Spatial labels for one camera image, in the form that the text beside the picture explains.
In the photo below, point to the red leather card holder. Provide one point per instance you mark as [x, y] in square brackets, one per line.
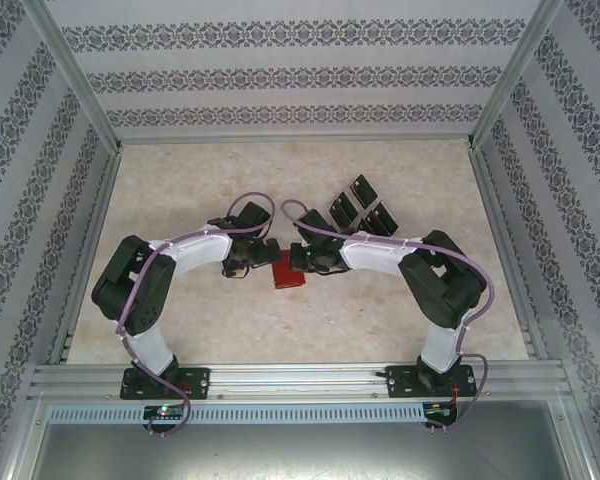
[287, 277]

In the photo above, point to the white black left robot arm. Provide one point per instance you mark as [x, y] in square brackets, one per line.
[145, 295]

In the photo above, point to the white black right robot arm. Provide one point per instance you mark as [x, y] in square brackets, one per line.
[445, 295]

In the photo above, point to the black credit card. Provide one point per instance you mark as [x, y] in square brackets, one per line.
[381, 219]
[344, 210]
[364, 191]

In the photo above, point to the aluminium mounting rail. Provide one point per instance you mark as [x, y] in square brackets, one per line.
[300, 382]

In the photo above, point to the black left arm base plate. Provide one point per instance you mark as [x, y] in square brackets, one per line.
[195, 382]

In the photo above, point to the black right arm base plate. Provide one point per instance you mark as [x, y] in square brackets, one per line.
[402, 382]

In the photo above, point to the aluminium side rail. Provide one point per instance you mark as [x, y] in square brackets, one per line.
[510, 255]
[85, 255]

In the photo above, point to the aluminium frame post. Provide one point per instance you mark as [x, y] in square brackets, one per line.
[515, 75]
[75, 75]

